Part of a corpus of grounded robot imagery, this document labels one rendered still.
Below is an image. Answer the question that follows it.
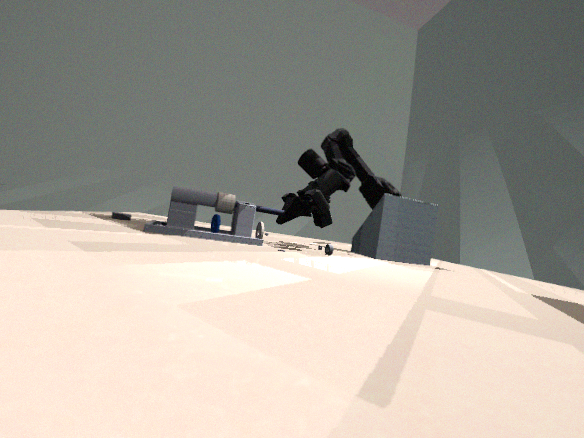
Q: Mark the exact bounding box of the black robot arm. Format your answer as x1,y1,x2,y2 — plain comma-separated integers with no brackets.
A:
298,128,402,228

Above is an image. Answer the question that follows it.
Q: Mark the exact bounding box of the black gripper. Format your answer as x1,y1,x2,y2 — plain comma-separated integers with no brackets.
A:
276,178,331,225

